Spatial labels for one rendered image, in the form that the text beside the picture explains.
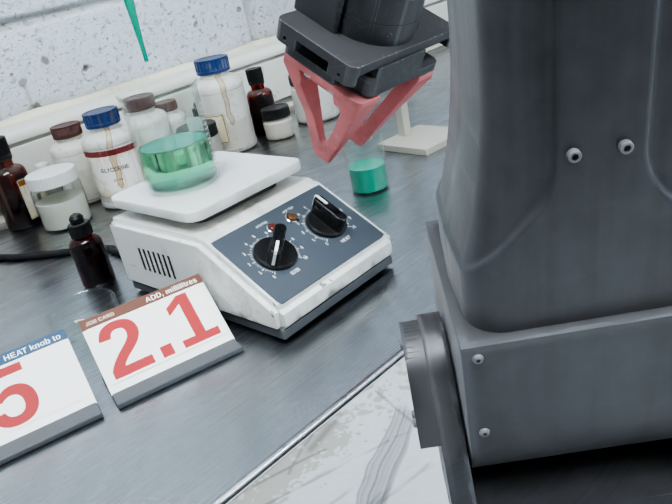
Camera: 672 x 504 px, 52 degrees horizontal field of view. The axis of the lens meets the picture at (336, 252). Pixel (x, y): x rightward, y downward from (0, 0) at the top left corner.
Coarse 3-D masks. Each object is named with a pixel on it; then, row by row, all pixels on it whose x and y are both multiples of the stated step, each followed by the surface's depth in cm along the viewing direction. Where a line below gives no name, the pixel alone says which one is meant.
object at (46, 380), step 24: (24, 360) 45; (48, 360) 45; (72, 360) 45; (0, 384) 44; (24, 384) 44; (48, 384) 44; (72, 384) 45; (0, 408) 43; (24, 408) 43; (48, 408) 44; (0, 432) 42
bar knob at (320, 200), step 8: (320, 200) 52; (312, 208) 53; (320, 208) 52; (328, 208) 52; (336, 208) 52; (312, 216) 53; (320, 216) 52; (328, 216) 52; (336, 216) 51; (344, 216) 51; (312, 224) 52; (320, 224) 52; (328, 224) 52; (336, 224) 52; (344, 224) 52; (320, 232) 52; (328, 232) 52; (336, 232) 52
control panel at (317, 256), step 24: (312, 192) 55; (264, 216) 52; (360, 216) 54; (216, 240) 49; (240, 240) 50; (288, 240) 51; (312, 240) 51; (336, 240) 52; (360, 240) 52; (240, 264) 48; (312, 264) 50; (336, 264) 50; (264, 288) 47; (288, 288) 47
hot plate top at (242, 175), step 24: (240, 168) 57; (264, 168) 56; (288, 168) 55; (120, 192) 57; (144, 192) 56; (192, 192) 53; (216, 192) 52; (240, 192) 52; (168, 216) 51; (192, 216) 49
